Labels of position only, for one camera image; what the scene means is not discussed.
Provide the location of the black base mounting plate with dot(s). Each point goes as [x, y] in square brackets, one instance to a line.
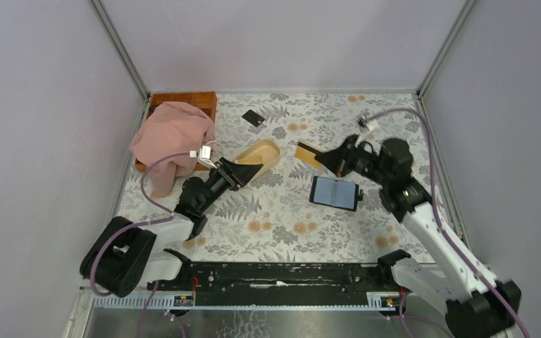
[289, 285]

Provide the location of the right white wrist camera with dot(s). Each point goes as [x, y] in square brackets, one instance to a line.
[367, 126]

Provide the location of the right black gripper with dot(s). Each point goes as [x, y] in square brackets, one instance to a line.
[337, 160]

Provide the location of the black credit card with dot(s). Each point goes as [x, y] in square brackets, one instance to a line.
[253, 118]

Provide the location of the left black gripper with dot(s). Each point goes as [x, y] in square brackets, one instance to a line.
[236, 175]

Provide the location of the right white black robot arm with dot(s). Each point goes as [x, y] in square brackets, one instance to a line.
[472, 299]

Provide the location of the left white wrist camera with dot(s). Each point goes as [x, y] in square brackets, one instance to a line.
[203, 157]

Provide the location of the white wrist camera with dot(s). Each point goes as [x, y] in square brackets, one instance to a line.
[367, 126]
[203, 157]

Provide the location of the pink cloth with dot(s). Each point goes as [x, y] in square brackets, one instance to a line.
[163, 175]

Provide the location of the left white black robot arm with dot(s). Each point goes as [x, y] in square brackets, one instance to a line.
[127, 254]

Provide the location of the beige oval tray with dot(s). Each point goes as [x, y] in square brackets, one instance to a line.
[265, 152]

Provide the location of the wooden compartment box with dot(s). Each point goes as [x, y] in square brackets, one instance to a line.
[196, 100]

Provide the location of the black card holder wallet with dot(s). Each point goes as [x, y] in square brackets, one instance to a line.
[334, 193]

